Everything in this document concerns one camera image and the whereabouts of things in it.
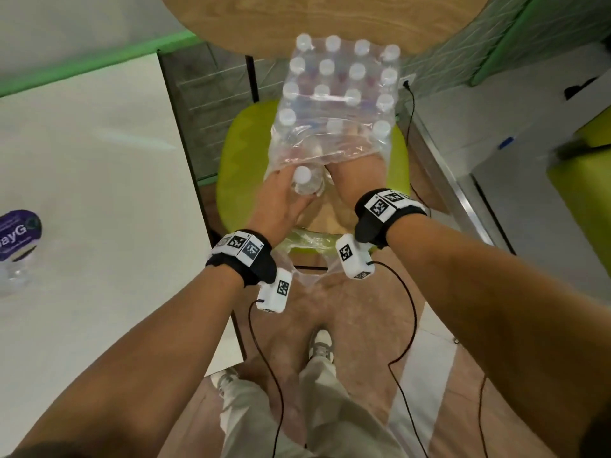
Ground purple round sticker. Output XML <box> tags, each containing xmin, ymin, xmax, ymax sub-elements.
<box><xmin>0</xmin><ymin>208</ymin><xmax>43</xmax><ymax>263</ymax></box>

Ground white table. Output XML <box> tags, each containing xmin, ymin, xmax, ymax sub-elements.
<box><xmin>0</xmin><ymin>52</ymin><xmax>247</xmax><ymax>456</ymax></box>

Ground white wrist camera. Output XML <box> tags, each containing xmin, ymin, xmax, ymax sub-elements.
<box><xmin>255</xmin><ymin>267</ymin><xmax>293</xmax><ymax>314</ymax></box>
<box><xmin>335</xmin><ymin>233</ymin><xmax>376</xmax><ymax>281</ymax></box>

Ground person's left hand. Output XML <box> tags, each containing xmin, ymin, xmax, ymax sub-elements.
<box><xmin>246</xmin><ymin>164</ymin><xmax>318</xmax><ymax>246</ymax></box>

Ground clear water bottle red label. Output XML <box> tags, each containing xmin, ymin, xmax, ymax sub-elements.
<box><xmin>0</xmin><ymin>252</ymin><xmax>38</xmax><ymax>297</ymax></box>
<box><xmin>291</xmin><ymin>164</ymin><xmax>328</xmax><ymax>197</ymax></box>

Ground white sneaker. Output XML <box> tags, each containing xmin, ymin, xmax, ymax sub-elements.
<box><xmin>209</xmin><ymin>366</ymin><xmax>239</xmax><ymax>396</ymax></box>
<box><xmin>307</xmin><ymin>328</ymin><xmax>335</xmax><ymax>363</ymax></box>

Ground person's right hand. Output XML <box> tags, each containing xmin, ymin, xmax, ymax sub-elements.
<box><xmin>327</xmin><ymin>152</ymin><xmax>390</xmax><ymax>211</ymax></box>

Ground person's beige trousers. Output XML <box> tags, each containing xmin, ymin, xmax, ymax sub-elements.
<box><xmin>217</xmin><ymin>357</ymin><xmax>407</xmax><ymax>458</ymax></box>

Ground yellow-green upholstered bench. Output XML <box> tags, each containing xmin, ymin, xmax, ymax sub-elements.
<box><xmin>546</xmin><ymin>107</ymin><xmax>611</xmax><ymax>277</ymax></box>

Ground person's right forearm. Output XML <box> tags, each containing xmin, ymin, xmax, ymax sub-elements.
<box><xmin>385</xmin><ymin>214</ymin><xmax>611</xmax><ymax>458</ymax></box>

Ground person's left forearm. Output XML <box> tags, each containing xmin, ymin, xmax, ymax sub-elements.
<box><xmin>9</xmin><ymin>264</ymin><xmax>245</xmax><ymax>458</ymax></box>

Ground pack of water bottles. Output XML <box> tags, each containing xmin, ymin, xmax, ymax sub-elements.
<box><xmin>279</xmin><ymin>32</ymin><xmax>403</xmax><ymax>158</ymax></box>

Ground black device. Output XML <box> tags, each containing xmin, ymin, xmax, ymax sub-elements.
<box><xmin>563</xmin><ymin>76</ymin><xmax>598</xmax><ymax>101</ymax></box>

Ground green chair wooden backrest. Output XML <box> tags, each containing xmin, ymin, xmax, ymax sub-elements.
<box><xmin>158</xmin><ymin>0</ymin><xmax>493</xmax><ymax>258</ymax></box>

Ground thin black camera cable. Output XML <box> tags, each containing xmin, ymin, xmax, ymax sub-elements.
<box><xmin>247</xmin><ymin>298</ymin><xmax>286</xmax><ymax>458</ymax></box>
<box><xmin>371</xmin><ymin>261</ymin><xmax>430</xmax><ymax>458</ymax></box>

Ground green framed mesh fence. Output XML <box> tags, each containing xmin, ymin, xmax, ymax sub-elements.
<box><xmin>0</xmin><ymin>0</ymin><xmax>611</xmax><ymax>186</ymax></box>

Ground thin black floor cable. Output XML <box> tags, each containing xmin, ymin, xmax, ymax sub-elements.
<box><xmin>402</xmin><ymin>80</ymin><xmax>433</xmax><ymax>220</ymax></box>

